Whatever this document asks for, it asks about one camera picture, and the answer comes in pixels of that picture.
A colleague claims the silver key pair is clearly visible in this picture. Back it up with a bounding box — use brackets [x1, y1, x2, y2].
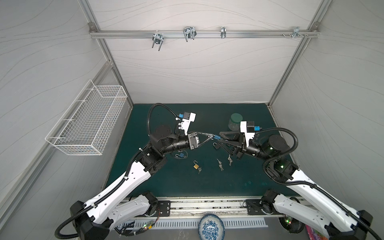
[228, 155, 233, 167]

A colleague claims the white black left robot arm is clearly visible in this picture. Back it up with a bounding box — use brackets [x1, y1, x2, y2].
[55, 125, 202, 240]

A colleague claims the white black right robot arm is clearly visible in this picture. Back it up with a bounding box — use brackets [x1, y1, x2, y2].
[217, 127, 380, 240]

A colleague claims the clear jar green lid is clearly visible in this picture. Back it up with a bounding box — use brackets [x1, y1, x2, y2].
[228, 113, 243, 131]

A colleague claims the small blue padlock left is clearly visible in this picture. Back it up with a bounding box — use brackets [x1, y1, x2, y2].
[173, 151, 188, 160]

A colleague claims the brass padlock with keys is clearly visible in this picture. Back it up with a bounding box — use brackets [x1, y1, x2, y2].
[194, 161, 202, 174]

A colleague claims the blue white patterned plate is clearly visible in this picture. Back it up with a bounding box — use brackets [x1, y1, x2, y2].
[198, 214, 225, 240]

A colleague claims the pink Fox's candy bag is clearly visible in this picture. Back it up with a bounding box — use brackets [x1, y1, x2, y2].
[306, 225, 324, 240]

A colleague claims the metal hook clamp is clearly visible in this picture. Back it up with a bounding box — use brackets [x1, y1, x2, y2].
[221, 27, 227, 39]

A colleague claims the metal U-bolt clamp middle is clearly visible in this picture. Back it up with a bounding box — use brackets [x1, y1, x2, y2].
[183, 27, 197, 42]

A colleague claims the metal u-bolt clamp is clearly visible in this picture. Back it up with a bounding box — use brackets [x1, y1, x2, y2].
[183, 27, 197, 42]
[152, 33, 164, 51]

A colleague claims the metal U-bolt clamp left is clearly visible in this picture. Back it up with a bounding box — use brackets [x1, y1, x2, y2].
[152, 33, 164, 51]

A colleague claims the aluminium top crossbar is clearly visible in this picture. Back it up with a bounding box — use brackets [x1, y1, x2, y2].
[88, 23, 320, 39]

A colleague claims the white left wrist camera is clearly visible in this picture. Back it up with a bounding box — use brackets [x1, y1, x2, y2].
[176, 112, 196, 136]

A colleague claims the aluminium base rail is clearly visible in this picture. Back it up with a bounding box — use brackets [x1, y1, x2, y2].
[119, 196, 313, 221]

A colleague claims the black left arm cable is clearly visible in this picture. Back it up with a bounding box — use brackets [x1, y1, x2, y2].
[54, 102, 179, 240]

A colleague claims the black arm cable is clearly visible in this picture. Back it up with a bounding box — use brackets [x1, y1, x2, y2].
[259, 127, 383, 240]
[54, 102, 179, 240]

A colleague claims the white slotted cable duct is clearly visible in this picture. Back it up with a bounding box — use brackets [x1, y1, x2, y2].
[131, 217, 269, 230]

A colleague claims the white wire basket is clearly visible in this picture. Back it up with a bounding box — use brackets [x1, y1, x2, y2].
[45, 80, 128, 156]

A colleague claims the metal bracket clamp right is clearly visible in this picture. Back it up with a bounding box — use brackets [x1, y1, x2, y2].
[282, 27, 309, 39]

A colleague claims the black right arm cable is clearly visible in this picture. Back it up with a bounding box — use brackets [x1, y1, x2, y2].
[259, 127, 383, 240]

